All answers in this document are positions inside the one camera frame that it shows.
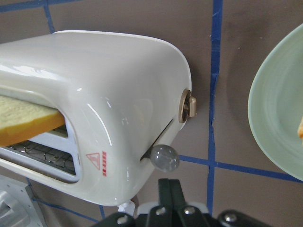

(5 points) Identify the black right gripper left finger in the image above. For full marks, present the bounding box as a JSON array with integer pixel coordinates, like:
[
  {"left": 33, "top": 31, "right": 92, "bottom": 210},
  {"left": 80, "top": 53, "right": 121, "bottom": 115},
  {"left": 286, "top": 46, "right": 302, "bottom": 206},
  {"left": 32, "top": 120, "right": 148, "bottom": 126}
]
[{"left": 145, "top": 178, "right": 173, "bottom": 227}]

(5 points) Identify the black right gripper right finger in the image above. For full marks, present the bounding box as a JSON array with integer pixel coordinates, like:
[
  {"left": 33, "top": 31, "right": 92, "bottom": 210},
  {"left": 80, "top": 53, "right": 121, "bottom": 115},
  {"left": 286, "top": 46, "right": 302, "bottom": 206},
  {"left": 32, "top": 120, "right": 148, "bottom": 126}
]
[{"left": 169, "top": 179, "right": 204, "bottom": 227}]

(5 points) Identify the white toaster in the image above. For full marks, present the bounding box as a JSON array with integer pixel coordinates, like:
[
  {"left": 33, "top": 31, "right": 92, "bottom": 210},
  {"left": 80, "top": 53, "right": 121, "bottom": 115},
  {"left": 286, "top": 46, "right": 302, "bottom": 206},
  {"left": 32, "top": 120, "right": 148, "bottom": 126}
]
[{"left": 0, "top": 31, "right": 196, "bottom": 206}]

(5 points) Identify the toast slice in toaster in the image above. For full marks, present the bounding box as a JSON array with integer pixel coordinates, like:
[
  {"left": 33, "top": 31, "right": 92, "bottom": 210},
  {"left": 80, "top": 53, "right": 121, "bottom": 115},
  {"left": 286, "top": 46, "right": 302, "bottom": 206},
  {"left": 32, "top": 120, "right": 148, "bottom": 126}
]
[{"left": 0, "top": 96, "right": 65, "bottom": 147}]

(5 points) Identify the light green plate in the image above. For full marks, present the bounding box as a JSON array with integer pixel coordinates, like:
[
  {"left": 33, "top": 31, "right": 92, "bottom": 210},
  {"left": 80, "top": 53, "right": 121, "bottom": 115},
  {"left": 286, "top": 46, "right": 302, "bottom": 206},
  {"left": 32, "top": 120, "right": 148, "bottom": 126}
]
[{"left": 248, "top": 25, "right": 303, "bottom": 180}]

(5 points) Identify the triangular yellow bread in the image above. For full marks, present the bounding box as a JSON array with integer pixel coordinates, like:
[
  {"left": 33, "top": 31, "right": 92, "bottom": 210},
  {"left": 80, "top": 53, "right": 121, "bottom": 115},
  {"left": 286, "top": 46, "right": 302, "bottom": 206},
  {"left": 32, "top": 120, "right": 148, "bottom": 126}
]
[{"left": 297, "top": 118, "right": 303, "bottom": 140}]

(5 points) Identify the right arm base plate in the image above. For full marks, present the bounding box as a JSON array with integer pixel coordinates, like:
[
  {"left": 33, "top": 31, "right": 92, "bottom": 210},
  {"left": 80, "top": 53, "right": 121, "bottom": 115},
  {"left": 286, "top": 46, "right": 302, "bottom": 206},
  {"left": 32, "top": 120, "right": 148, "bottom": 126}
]
[{"left": 0, "top": 175, "right": 47, "bottom": 227}]

